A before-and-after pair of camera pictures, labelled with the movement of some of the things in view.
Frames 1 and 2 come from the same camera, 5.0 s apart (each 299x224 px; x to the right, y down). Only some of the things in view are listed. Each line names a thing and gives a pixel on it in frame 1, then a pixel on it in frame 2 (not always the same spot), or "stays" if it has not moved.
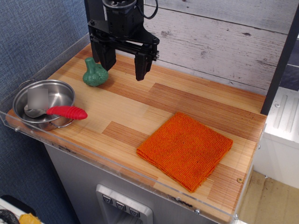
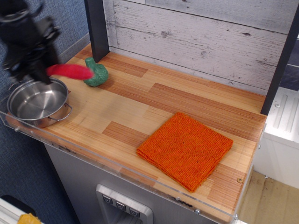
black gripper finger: [104, 54] → [46, 56]
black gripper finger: [143, 64] → [23, 73]
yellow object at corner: [29, 218] stays
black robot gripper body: [124, 28] → [27, 38]
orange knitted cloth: [186, 149] stays
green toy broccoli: [96, 74] stays
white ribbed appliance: [277, 156] stays
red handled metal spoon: [64, 111] → [70, 71]
